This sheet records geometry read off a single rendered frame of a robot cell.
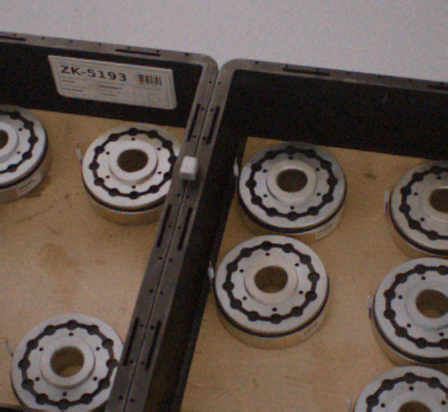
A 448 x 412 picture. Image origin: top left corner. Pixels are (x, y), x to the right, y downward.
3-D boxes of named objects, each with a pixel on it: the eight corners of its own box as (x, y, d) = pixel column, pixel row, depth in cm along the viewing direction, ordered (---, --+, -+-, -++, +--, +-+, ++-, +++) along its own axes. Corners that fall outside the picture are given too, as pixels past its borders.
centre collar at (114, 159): (115, 140, 118) (114, 136, 118) (164, 147, 117) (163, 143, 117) (102, 180, 116) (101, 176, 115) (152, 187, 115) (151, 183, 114)
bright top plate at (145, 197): (98, 120, 121) (97, 116, 120) (196, 132, 119) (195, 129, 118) (70, 201, 115) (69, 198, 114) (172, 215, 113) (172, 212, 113)
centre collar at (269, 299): (248, 256, 109) (248, 252, 109) (302, 262, 109) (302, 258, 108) (239, 302, 107) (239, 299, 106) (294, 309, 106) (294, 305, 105)
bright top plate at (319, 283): (225, 232, 112) (225, 228, 111) (333, 244, 110) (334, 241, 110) (206, 326, 106) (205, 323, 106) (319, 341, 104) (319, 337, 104)
